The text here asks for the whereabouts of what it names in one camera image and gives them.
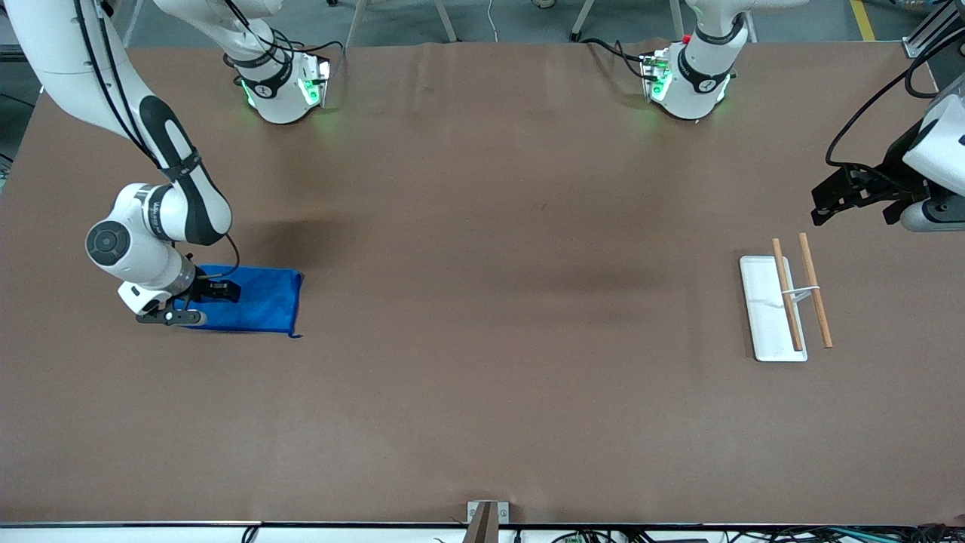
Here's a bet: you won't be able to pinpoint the aluminium frame profile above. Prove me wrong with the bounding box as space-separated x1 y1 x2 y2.
903 0 965 58

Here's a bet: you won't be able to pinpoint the black right arm base cable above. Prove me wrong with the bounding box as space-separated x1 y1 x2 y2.
260 26 346 76

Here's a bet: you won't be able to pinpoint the blue microfibre towel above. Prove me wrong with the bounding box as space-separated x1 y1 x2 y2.
175 264 305 339

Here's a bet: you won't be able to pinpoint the grey metal camera mount bracket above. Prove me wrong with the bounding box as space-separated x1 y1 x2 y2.
466 501 510 543

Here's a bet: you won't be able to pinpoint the black left arm base cable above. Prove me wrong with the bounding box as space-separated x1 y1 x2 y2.
581 38 657 80

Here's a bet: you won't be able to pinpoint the tangled black green cables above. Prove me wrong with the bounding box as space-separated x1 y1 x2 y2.
550 523 965 543

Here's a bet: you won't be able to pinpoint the black arm base cable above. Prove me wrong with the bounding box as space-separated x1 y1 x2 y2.
581 38 657 80
260 26 346 76

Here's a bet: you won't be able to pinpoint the white towel rack wooden rods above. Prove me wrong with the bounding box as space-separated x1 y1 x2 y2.
739 232 835 364

